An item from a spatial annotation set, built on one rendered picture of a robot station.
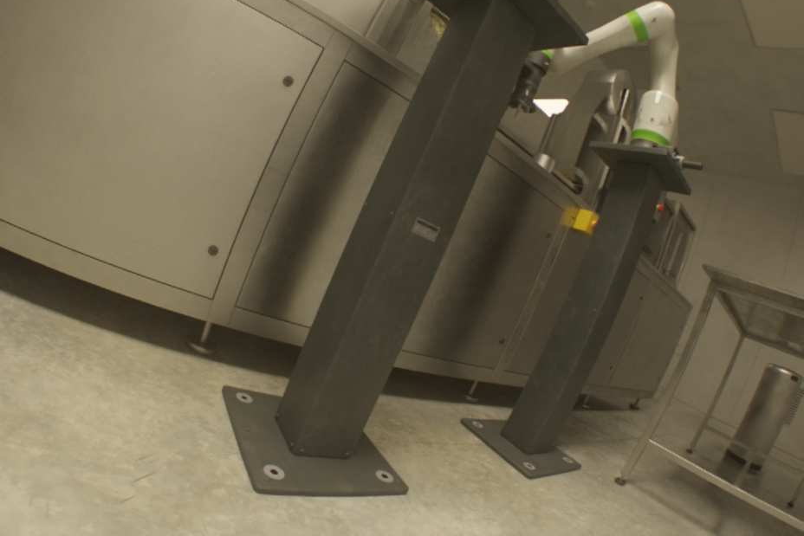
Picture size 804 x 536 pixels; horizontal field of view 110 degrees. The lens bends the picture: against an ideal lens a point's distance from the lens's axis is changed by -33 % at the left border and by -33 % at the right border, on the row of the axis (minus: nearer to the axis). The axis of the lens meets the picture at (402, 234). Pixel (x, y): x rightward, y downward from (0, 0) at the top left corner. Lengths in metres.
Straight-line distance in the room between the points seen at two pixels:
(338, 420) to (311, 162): 0.52
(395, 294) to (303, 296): 0.33
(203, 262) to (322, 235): 0.27
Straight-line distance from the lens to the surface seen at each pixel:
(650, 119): 1.33
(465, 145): 0.69
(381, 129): 0.95
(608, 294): 1.18
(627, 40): 1.58
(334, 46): 0.92
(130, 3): 0.89
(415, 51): 1.32
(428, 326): 1.15
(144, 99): 0.85
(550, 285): 1.48
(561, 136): 2.05
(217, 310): 0.92
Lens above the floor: 0.43
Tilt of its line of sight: level
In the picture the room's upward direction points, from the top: 24 degrees clockwise
